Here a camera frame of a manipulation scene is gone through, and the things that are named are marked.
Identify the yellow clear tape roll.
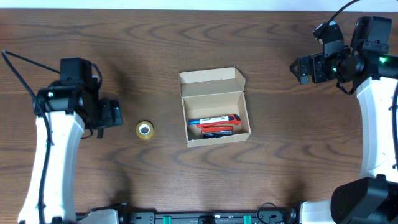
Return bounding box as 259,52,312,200
136,121,154,140

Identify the blue whiteboard marker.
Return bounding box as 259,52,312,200
188,116,234,125

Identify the orange utility knife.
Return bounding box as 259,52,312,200
190,114,241,128

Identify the orange and black stapler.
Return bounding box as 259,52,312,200
201,126,233,138

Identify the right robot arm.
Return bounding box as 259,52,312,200
290,16,397,223

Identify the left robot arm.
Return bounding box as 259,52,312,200
17,58,123,223

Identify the open cardboard box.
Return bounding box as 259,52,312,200
178,67,251,147

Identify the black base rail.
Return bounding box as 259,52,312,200
76,203,302,224

